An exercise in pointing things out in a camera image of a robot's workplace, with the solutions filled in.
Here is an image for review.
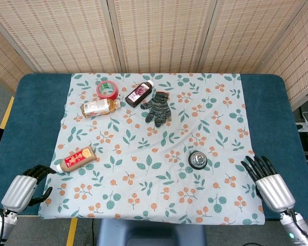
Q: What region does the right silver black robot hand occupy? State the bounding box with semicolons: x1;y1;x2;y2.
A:
240;155;296;213

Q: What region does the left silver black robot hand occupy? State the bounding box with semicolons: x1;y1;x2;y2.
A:
1;165;57;213

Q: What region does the black metal service bell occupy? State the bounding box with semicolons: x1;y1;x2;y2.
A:
188;151;208;170

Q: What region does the brown red-label drink bottle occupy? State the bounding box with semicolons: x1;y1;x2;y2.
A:
55;145;98;173

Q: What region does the amber tea bottle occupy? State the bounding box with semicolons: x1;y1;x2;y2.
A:
80;98;122;118

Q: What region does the floral leaf-print tablecloth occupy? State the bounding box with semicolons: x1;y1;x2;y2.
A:
38;73;266;226

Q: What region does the red tape roll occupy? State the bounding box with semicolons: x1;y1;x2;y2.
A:
96;80;118;101

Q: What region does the grey striped knit glove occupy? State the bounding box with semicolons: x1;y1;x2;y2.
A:
140;91;172;128

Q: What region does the dark purple juice bottle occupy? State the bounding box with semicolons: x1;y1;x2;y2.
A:
125;79;155;108

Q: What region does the woven bamboo folding screen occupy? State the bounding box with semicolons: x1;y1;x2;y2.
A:
0;0;308;111

